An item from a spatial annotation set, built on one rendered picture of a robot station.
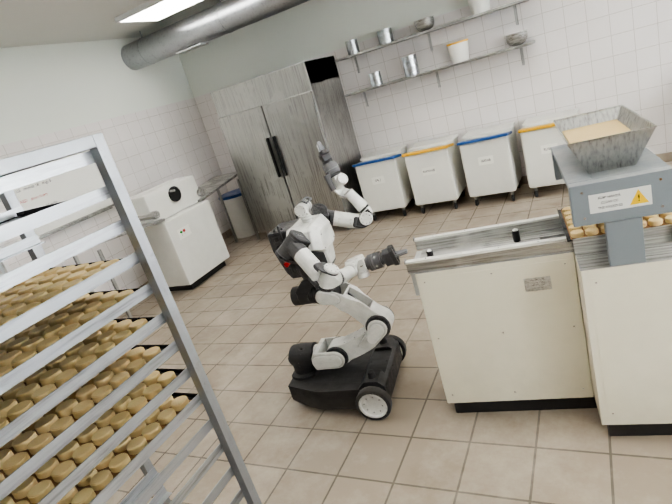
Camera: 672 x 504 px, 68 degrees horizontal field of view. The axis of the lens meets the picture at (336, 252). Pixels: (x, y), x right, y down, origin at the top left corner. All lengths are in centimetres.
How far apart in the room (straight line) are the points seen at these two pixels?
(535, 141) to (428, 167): 116
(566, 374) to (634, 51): 422
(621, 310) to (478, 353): 69
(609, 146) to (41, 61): 578
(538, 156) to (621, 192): 367
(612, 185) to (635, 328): 60
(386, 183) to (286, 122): 140
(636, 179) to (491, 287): 75
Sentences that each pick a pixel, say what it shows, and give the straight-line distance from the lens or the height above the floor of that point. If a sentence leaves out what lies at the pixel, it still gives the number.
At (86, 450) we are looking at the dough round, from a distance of 139.
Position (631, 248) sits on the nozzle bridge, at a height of 90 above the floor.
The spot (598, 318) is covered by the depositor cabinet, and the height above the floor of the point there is 62.
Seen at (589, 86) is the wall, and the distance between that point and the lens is 623.
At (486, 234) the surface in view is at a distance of 261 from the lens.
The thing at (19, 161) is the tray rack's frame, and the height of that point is 181.
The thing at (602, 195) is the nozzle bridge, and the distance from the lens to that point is 206.
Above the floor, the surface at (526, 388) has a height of 16.
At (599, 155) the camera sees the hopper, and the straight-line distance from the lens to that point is 213.
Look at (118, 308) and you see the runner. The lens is 136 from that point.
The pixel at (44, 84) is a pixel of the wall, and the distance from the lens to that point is 655.
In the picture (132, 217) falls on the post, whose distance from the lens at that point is 137.
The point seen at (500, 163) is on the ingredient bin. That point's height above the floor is 46.
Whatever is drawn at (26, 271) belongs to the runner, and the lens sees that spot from 124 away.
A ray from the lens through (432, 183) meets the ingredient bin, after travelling 595.
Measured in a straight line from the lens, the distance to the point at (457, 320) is 248.
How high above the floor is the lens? 178
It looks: 18 degrees down
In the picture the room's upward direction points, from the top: 17 degrees counter-clockwise
